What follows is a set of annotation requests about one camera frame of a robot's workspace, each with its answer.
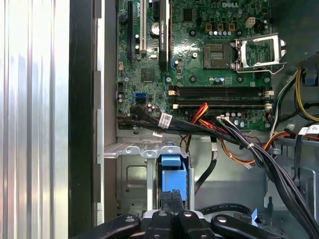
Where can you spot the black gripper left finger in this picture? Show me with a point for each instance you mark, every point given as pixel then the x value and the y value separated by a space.
pixel 159 224

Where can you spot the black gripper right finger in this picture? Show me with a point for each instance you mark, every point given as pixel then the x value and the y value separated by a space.
pixel 192 224

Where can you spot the hard disk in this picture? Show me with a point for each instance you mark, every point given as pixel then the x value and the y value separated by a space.
pixel 172 174

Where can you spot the metal disk bay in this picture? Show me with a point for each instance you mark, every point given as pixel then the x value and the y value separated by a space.
pixel 132 150

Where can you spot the black RAM slot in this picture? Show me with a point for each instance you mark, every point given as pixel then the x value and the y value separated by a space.
pixel 219 90
pixel 219 103

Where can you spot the long black expansion slot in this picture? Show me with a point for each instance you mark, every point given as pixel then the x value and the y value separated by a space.
pixel 130 30

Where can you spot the white expansion slot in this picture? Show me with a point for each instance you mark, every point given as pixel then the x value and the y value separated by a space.
pixel 143 25

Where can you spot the short black expansion slot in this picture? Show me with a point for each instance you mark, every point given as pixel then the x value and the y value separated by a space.
pixel 156 8

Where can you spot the metal drive cage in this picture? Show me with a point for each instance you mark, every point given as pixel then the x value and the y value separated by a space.
pixel 306 179

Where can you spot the black PC case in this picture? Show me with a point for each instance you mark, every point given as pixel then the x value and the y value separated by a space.
pixel 79 124

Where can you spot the blue SATA port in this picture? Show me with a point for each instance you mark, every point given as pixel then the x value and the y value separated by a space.
pixel 140 95

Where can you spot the black square chip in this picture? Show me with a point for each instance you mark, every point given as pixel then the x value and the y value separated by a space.
pixel 147 75

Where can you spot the green motherboard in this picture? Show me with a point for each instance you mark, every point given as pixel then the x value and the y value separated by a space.
pixel 199 73

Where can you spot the CPU socket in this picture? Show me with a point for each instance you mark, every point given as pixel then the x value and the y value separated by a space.
pixel 218 56

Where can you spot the metal socket cover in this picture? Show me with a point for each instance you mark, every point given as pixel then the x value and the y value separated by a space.
pixel 259 64

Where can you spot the black graphics card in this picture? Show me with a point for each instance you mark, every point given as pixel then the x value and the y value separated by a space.
pixel 164 37

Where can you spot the coin cell battery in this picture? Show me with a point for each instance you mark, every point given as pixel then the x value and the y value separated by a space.
pixel 155 30

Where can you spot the white power connector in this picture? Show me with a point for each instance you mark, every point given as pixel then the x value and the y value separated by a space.
pixel 250 22

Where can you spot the grey power supply unit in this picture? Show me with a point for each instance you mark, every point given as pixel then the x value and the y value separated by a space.
pixel 296 25

